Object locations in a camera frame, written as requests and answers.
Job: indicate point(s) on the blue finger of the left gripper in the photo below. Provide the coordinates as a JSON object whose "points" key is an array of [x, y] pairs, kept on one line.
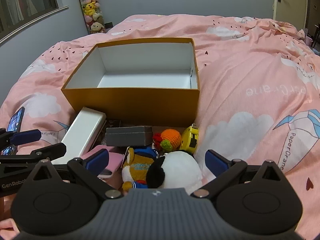
{"points": [[20, 138], [51, 152]]}

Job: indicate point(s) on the pink mini backpack pouch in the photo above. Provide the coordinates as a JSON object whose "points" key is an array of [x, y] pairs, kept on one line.
{"points": [[115, 159]]}

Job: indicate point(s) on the brown plush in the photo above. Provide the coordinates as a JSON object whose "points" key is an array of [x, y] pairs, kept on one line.
{"points": [[135, 166]]}

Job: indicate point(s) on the orange crochet toy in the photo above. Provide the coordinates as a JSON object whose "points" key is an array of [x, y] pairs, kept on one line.
{"points": [[169, 140]]}

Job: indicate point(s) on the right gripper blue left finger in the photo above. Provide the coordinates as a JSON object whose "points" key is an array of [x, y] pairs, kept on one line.
{"points": [[86, 171]]}

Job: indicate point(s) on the white rectangular box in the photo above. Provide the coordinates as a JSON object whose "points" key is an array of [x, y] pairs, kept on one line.
{"points": [[81, 134]]}

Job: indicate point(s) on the pink printed duvet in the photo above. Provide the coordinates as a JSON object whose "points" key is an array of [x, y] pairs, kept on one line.
{"points": [[259, 94]]}

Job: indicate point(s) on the orange cardboard storage box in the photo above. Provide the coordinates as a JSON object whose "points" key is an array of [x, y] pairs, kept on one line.
{"points": [[141, 81]]}

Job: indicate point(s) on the smartphone with lit screen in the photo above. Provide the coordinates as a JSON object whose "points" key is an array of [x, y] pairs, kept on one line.
{"points": [[14, 126]]}

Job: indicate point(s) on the door with black handle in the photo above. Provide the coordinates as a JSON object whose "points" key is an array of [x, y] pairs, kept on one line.
{"points": [[291, 11]]}

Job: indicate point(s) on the yellow tape measure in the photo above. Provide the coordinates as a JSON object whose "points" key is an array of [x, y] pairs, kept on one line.
{"points": [[189, 139]]}

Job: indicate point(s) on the dark framed window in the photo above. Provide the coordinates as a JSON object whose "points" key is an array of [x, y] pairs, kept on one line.
{"points": [[17, 15]]}

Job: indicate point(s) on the black and white plush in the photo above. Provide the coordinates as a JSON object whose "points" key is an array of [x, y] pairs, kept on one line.
{"points": [[175, 170]]}

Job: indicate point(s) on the dark grey gift box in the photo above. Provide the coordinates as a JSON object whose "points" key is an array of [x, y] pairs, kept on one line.
{"points": [[129, 136]]}

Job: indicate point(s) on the hanging plush toy organizer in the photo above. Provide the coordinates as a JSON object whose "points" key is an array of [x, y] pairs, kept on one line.
{"points": [[93, 16]]}

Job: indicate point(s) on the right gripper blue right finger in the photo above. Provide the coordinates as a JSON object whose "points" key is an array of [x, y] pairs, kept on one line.
{"points": [[226, 172]]}

